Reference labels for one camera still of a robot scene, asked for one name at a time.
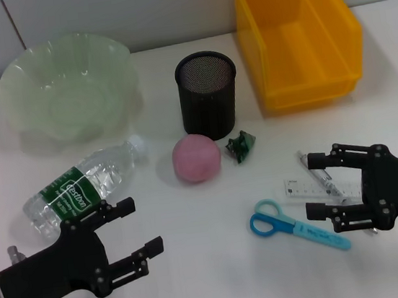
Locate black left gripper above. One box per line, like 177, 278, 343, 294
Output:
0, 193, 171, 298

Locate clear water bottle green label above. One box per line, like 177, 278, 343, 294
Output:
15, 133, 159, 245

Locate blue scissors with sheath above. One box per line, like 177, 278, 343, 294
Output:
246, 189, 353, 262

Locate pink peach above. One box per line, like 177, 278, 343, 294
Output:
169, 131, 225, 188

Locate silver ballpoint pen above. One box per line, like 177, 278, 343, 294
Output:
296, 141, 379, 245

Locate clear plastic ruler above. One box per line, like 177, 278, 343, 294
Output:
283, 169, 366, 206

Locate black mesh pen holder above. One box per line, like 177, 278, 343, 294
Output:
172, 47, 244, 145

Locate yellow plastic bin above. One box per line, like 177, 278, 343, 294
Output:
231, 0, 371, 115

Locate pale green wavy glass bowl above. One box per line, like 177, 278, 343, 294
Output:
0, 25, 148, 157

